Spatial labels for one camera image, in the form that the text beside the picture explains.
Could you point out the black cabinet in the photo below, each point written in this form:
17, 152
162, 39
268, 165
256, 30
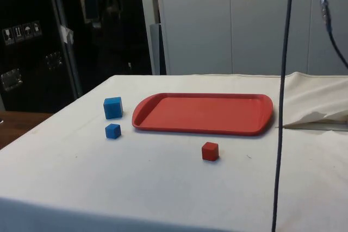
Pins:
35, 39

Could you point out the small red cube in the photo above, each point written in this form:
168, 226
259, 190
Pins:
210, 151

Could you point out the red tray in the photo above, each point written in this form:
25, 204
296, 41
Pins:
201, 115

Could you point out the small blue cube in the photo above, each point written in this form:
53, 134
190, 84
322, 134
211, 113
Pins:
112, 131

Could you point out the pale lockers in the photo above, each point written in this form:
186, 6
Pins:
244, 25

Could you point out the large blue cube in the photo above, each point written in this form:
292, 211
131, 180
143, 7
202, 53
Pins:
112, 107

